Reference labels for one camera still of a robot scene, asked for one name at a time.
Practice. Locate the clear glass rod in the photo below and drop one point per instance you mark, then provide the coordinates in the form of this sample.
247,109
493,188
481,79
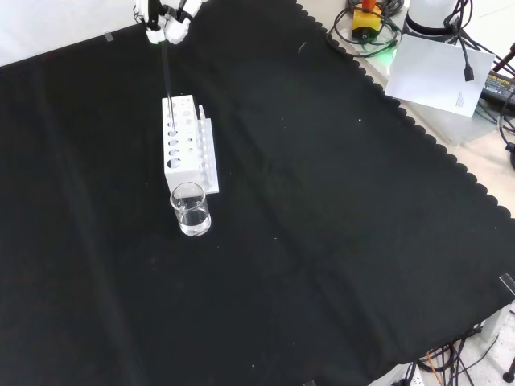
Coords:
167,80

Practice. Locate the black power adapter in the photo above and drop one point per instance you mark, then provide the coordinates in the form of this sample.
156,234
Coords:
499,84

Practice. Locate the white test tube rack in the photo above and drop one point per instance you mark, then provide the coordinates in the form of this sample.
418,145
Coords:
189,161

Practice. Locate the white cylinder with black band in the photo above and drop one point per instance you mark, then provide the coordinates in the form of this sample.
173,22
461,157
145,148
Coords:
426,16

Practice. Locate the grey tape strip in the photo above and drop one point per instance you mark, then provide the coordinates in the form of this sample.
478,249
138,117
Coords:
109,37

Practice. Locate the clear glass beaker with water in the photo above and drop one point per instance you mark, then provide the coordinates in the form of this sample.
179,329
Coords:
194,219

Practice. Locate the yellow stop button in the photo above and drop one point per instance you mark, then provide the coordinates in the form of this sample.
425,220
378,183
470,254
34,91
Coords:
366,18

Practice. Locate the clear tape strip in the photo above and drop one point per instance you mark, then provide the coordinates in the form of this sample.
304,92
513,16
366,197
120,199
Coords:
507,283

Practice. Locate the black bench cloth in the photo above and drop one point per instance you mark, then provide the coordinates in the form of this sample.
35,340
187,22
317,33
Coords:
281,209

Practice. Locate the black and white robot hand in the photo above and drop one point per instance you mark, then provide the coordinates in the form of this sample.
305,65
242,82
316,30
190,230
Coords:
169,28

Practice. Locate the white power strip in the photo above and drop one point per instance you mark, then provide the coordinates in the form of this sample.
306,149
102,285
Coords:
411,376

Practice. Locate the pale white board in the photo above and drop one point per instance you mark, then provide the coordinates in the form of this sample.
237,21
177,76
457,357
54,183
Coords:
434,72

